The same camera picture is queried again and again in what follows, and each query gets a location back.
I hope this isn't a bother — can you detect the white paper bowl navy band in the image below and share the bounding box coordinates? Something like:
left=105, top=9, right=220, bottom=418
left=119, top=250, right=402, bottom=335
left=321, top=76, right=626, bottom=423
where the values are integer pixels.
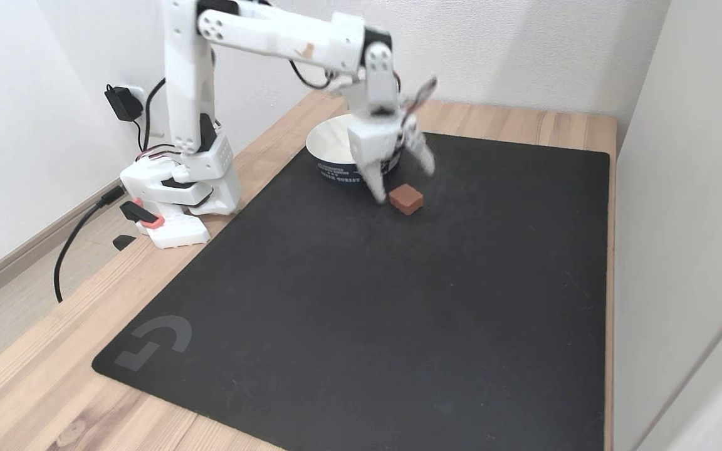
left=306, top=113, right=402, bottom=187

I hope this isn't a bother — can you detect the black orange table clamp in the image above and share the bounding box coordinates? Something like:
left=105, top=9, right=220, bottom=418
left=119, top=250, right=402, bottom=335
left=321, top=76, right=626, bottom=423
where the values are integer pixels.
left=112, top=198, right=165, bottom=252

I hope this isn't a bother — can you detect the black desk mat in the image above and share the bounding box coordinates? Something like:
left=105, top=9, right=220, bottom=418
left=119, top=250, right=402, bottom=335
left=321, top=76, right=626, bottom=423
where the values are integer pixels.
left=92, top=132, right=610, bottom=451

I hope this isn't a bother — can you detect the white wall outlet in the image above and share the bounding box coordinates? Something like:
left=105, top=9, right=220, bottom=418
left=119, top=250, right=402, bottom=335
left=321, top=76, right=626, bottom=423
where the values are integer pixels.
left=129, top=86, right=167, bottom=138

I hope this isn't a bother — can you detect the black power adapter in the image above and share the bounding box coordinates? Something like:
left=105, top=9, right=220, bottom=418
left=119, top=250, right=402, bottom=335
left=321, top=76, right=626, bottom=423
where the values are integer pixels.
left=104, top=85, right=144, bottom=123

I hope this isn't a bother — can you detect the beige baseboard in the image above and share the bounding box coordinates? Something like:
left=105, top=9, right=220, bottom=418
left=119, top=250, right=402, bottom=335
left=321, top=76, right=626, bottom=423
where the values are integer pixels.
left=0, top=179, right=123, bottom=317

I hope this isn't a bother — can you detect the pale grey cabinet panel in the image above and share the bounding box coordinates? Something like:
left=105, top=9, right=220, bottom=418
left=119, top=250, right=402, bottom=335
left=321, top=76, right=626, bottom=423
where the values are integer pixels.
left=612, top=0, right=722, bottom=451

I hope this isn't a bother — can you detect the thick black cable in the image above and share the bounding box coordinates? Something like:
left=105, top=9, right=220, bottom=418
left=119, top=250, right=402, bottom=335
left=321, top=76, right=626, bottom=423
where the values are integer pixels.
left=53, top=185, right=128, bottom=304

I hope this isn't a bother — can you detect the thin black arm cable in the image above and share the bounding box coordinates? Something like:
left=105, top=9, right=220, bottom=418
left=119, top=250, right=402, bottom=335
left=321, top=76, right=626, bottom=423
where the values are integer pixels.
left=139, top=76, right=167, bottom=154

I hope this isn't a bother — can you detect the brown block toy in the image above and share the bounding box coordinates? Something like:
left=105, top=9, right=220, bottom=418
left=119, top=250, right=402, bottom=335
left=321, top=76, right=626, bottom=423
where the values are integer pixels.
left=389, top=184, right=425, bottom=216

